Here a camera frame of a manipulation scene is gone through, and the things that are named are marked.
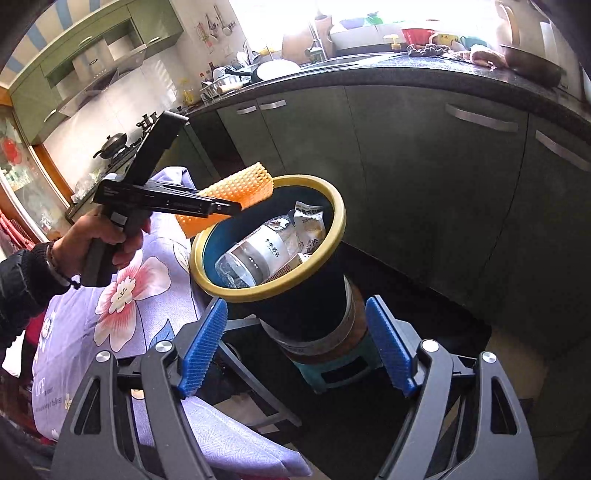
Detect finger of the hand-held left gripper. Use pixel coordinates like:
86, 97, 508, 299
151, 182, 244, 217

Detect purple floral tablecloth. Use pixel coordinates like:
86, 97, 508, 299
32, 166, 315, 480

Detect clear plastic bottle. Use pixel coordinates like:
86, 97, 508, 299
215, 220, 305, 289

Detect black wok with lid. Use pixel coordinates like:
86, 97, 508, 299
92, 133, 129, 160

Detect teal plastic stool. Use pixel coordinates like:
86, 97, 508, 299
291, 339, 394, 394

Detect glass sliding door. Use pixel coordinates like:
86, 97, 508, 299
0, 104, 75, 232

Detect white plate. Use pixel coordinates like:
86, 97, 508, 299
256, 59, 301, 83

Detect white dish rack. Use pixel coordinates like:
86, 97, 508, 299
199, 74, 245, 103

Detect steel sink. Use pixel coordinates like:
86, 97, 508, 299
300, 53, 398, 70

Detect metal bowl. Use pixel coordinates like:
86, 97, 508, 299
499, 44, 564, 88

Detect person's left forearm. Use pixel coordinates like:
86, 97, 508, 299
0, 239, 83, 352

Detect grey metal table frame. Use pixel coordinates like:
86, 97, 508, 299
208, 295, 303, 430

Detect white snack packet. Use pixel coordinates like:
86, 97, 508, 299
288, 200, 326, 259

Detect dark waste bin yellow rim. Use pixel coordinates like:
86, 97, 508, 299
189, 174, 370, 367

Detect person's left hand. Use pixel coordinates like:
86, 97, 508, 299
59, 213, 152, 282

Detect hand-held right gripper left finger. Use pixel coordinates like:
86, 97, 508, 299
51, 298, 229, 480

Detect clear plastic bag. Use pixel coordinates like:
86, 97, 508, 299
71, 173, 105, 204

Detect green upper cabinets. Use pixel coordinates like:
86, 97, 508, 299
9, 0, 185, 144

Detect steel range hood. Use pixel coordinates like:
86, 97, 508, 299
58, 44, 148, 118

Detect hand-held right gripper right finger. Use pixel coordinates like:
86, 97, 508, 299
365, 295, 541, 480

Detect bright window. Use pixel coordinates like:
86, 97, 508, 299
231, 0, 509, 28

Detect steel faucet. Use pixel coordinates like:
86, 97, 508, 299
307, 14, 331, 63

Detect grey rag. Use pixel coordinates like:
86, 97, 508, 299
406, 44, 458, 58

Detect wooden cutting board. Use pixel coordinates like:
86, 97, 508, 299
281, 32, 315, 61

